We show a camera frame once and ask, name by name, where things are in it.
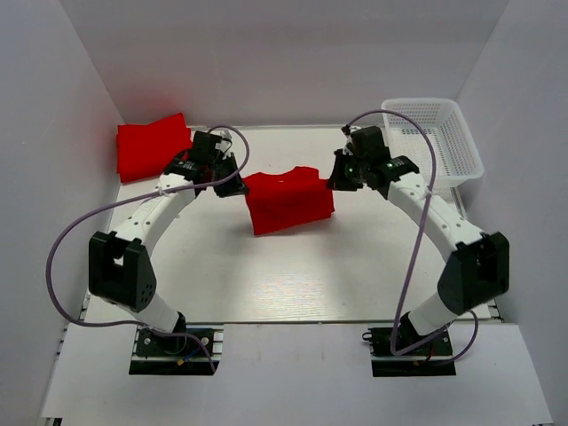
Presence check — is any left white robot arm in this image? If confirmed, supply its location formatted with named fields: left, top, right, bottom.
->
left=89, top=129, right=248, bottom=354

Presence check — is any white plastic basket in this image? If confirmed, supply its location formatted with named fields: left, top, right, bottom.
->
left=382, top=98, right=484, bottom=189

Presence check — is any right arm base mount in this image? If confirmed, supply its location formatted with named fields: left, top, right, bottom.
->
left=361, top=327, right=456, bottom=378

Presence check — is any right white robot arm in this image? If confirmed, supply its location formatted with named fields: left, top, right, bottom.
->
left=327, top=126, right=509, bottom=354

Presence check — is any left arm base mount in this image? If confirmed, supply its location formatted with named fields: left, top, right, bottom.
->
left=129, top=325, right=224, bottom=376

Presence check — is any folded red t-shirt stack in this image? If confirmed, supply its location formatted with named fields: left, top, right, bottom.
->
left=116, top=113, right=193, bottom=184

